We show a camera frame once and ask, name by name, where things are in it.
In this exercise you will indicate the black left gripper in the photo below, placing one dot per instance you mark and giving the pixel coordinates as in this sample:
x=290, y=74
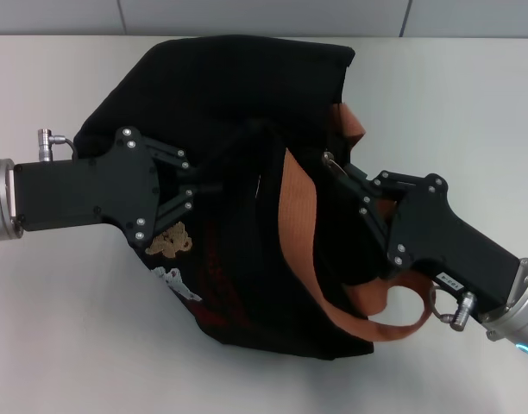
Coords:
x=74, y=194

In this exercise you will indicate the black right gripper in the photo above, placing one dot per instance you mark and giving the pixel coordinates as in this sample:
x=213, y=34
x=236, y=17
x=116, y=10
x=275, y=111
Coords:
x=441, y=241

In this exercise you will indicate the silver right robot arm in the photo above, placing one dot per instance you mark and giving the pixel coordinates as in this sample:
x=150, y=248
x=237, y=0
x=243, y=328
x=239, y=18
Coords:
x=525, y=302

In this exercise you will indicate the silver zipper pull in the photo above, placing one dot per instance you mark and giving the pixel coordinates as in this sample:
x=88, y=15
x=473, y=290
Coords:
x=333, y=161

